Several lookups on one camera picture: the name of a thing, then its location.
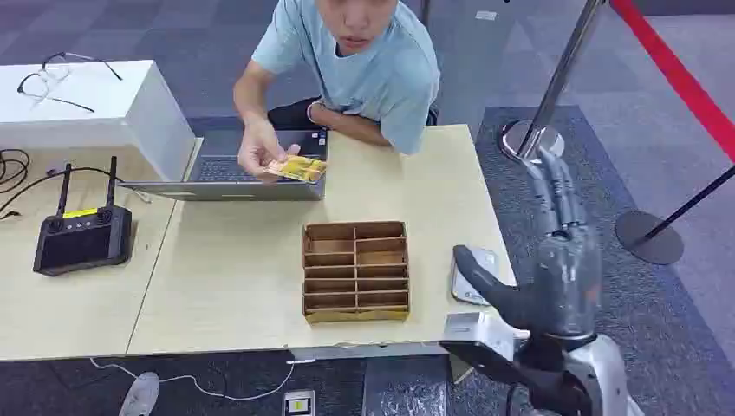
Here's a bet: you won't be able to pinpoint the grey oval floor object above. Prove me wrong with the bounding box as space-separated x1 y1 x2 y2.
118 372 161 416

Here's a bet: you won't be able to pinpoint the dark grey floor mat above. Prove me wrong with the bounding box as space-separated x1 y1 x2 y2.
361 105 735 416

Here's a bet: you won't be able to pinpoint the black cable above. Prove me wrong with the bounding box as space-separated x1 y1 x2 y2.
0 148 125 223

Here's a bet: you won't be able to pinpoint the black remote controller with antennas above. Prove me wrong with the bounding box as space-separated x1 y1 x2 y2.
32 155 133 278

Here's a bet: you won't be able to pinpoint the black-framed eyeglasses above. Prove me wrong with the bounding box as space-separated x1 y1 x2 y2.
16 51 124 114

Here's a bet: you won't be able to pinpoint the white box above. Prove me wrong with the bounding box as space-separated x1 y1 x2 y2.
0 59 198 183

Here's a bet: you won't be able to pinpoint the wooden card box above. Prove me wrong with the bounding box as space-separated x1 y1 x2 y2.
302 220 411 325

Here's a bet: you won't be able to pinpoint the grey laptop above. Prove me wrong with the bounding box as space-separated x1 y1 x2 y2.
117 127 330 203

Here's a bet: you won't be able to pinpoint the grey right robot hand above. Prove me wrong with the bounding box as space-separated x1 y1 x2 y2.
452 146 603 341

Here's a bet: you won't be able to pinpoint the white floor socket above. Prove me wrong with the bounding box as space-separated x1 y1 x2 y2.
282 389 316 416

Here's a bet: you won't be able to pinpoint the yellow card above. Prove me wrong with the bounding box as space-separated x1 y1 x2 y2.
263 154 328 185

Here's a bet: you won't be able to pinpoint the red barrier belt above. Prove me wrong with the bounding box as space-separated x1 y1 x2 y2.
609 0 735 163

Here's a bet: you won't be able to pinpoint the white cable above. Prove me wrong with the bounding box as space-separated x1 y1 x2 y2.
88 356 317 403

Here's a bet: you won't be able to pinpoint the silver phone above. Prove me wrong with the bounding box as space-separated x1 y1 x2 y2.
450 245 499 307

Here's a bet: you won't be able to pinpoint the black stanchion post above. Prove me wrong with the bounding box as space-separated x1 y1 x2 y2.
614 165 735 266

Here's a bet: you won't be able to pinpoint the person's right hand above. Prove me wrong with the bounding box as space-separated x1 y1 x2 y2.
237 117 302 185

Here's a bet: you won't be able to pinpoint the person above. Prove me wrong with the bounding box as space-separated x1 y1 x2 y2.
232 0 441 185

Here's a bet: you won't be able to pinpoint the chrome stanchion post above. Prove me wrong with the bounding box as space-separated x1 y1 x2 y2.
498 0 608 163

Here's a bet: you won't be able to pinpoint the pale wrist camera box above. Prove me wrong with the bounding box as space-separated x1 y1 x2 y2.
439 311 530 385

